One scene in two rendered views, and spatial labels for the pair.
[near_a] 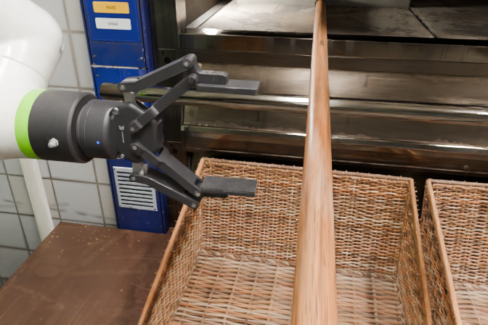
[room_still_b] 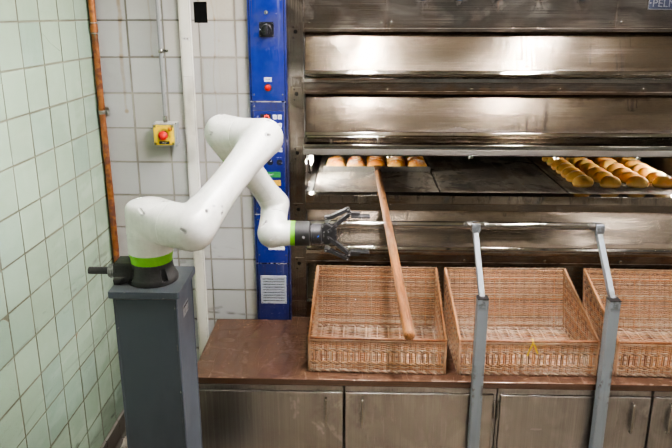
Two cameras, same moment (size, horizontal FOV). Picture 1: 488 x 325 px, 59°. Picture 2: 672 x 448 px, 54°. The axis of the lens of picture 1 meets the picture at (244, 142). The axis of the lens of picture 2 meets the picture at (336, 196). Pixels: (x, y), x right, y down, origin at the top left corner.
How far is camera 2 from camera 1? 1.91 m
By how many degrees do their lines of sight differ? 14
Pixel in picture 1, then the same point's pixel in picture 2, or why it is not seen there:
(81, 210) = (231, 310)
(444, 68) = (444, 207)
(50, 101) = (300, 224)
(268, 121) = (356, 240)
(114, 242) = (260, 325)
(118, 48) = not seen: hidden behind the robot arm
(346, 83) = (397, 217)
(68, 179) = (225, 288)
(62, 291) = (242, 346)
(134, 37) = not seen: hidden behind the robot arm
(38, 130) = (298, 233)
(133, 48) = not seen: hidden behind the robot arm
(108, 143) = (321, 236)
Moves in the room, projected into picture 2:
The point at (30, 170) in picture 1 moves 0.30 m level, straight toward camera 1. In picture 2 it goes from (201, 283) to (233, 305)
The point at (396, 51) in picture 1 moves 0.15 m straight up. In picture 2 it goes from (420, 199) to (421, 167)
